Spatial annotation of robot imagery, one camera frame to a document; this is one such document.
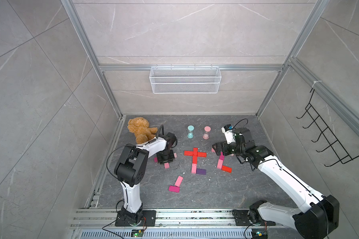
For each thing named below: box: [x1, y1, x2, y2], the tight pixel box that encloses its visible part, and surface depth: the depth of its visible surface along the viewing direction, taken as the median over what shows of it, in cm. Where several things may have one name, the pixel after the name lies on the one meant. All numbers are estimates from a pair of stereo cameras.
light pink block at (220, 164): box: [216, 158, 224, 170], surface depth 94 cm
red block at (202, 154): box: [196, 151, 207, 158], surface depth 98 cm
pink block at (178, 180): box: [174, 175, 183, 187], surface depth 87 cm
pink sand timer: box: [202, 125, 212, 140], surface depth 107 cm
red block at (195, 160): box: [191, 155, 198, 165], surface depth 97 cm
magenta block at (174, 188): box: [168, 185, 180, 193], surface depth 85 cm
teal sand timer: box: [186, 124, 195, 139], surface depth 105 cm
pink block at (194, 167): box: [190, 163, 197, 174], surface depth 92 cm
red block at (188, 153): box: [183, 150, 194, 156], surface depth 100 cm
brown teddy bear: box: [127, 117, 159, 144], surface depth 102 cm
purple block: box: [195, 168, 207, 175], surface depth 92 cm
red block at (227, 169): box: [220, 165, 233, 174], surface depth 92 cm
